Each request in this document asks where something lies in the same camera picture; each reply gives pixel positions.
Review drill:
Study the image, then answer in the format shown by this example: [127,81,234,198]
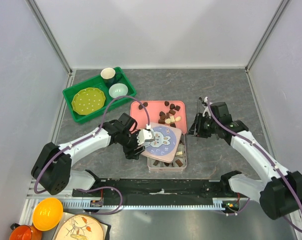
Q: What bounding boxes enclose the orange mug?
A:
[9,223,42,240]

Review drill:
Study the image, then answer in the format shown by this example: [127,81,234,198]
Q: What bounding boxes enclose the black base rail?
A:
[72,178,245,199]

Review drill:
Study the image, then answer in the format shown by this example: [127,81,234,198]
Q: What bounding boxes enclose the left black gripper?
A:
[119,129,145,160]

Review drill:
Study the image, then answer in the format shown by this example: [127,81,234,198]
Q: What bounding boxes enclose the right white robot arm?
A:
[188,98,302,220]

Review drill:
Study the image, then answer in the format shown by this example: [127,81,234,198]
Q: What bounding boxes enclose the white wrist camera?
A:
[203,109,211,118]
[137,124,154,146]

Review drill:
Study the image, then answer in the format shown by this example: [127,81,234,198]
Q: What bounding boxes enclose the pink chocolate tin box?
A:
[147,134,187,172]

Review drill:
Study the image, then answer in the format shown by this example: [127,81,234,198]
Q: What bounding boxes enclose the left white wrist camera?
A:
[137,124,154,146]

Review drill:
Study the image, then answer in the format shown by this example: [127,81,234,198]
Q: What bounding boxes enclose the decorated round plate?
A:
[55,214,105,240]

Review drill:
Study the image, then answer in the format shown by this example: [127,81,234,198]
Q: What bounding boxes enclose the yellow bowl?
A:
[32,197,63,232]

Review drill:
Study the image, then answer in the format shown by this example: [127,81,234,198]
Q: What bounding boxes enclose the green plastic crate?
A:
[62,75,131,124]

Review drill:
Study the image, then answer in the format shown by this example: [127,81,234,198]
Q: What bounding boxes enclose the silver tin lid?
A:
[142,122,182,163]

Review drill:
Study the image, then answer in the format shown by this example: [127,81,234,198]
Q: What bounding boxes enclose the pale green bowl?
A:
[109,83,128,99]

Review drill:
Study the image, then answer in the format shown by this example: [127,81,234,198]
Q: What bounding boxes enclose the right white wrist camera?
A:
[203,109,211,118]

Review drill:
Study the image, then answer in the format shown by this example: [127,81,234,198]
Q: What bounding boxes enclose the dark teal mug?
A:
[100,67,123,88]

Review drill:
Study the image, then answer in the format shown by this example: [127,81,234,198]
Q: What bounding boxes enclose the metal tongs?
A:
[196,97,208,138]

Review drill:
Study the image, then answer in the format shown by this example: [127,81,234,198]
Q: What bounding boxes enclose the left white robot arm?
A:
[31,113,151,197]

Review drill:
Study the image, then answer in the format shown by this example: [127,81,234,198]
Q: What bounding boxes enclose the pink plastic tray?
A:
[130,100,187,134]

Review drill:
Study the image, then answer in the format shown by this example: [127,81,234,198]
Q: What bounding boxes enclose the yellow green plate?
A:
[71,87,106,116]

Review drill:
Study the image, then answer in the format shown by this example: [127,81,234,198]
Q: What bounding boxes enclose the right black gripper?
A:
[186,112,220,139]

